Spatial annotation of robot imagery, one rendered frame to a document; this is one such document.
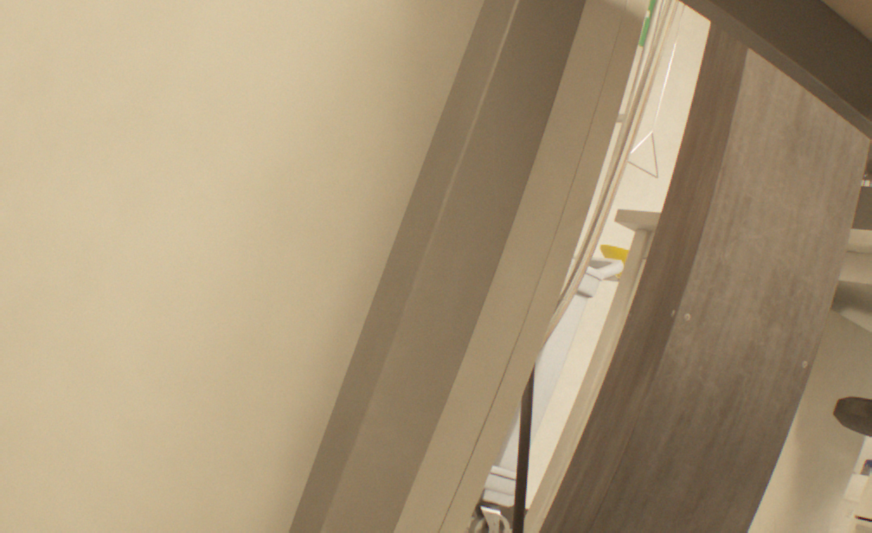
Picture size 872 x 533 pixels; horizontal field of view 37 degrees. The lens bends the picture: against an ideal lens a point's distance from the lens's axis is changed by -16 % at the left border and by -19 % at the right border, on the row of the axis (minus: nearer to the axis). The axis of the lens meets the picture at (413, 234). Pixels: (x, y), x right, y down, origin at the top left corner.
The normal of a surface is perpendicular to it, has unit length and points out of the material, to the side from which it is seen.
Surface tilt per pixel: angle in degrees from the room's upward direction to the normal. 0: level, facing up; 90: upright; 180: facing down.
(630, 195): 90
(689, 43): 90
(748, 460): 90
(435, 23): 90
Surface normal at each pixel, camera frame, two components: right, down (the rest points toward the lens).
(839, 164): 0.14, -0.07
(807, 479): 0.42, 0.05
